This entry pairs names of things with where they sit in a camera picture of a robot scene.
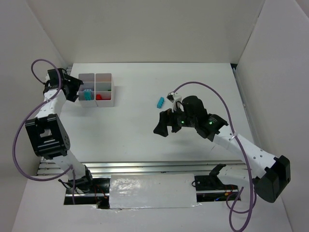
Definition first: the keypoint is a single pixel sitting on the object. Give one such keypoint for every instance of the teal long lego brick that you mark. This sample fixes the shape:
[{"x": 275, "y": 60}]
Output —
[{"x": 160, "y": 102}]

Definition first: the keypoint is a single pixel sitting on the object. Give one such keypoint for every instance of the side aluminium rail right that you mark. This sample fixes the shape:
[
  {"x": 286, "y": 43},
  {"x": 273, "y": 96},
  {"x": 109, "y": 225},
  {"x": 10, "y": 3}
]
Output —
[{"x": 234, "y": 68}]

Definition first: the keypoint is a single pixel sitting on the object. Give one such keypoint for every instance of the red lego brick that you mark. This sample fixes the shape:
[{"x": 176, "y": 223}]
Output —
[{"x": 99, "y": 97}]

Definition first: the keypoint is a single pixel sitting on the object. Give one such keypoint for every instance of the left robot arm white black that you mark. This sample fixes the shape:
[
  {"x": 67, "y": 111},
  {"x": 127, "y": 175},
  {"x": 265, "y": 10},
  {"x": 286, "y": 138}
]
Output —
[{"x": 80, "y": 176}]

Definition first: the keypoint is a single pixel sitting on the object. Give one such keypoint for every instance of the white divided container right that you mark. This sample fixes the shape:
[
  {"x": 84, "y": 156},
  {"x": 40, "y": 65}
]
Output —
[{"x": 103, "y": 82}]

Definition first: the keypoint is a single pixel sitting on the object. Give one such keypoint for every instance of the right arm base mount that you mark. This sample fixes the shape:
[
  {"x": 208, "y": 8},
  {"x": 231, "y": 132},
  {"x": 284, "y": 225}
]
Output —
[{"x": 208, "y": 190}]

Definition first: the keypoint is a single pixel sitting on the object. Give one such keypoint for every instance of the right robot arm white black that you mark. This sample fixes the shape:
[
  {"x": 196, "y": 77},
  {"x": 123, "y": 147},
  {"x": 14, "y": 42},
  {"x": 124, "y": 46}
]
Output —
[{"x": 268, "y": 174}]

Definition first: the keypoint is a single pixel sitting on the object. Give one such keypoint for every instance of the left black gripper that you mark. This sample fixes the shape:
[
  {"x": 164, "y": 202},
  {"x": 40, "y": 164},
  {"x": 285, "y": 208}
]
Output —
[{"x": 73, "y": 86}]

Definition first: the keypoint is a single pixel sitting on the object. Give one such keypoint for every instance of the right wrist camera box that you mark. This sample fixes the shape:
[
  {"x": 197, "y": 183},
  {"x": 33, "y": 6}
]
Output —
[{"x": 174, "y": 97}]

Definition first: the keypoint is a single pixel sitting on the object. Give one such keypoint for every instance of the teal rounded lego brick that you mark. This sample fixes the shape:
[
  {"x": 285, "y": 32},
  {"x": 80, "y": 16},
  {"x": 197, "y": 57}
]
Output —
[{"x": 88, "y": 95}]

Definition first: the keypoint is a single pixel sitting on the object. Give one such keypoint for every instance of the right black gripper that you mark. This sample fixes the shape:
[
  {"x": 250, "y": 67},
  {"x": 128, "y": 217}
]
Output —
[{"x": 170, "y": 120}]

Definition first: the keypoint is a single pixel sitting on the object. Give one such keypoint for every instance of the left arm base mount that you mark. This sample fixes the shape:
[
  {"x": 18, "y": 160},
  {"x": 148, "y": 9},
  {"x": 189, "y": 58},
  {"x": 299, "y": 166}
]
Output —
[{"x": 96, "y": 195}]

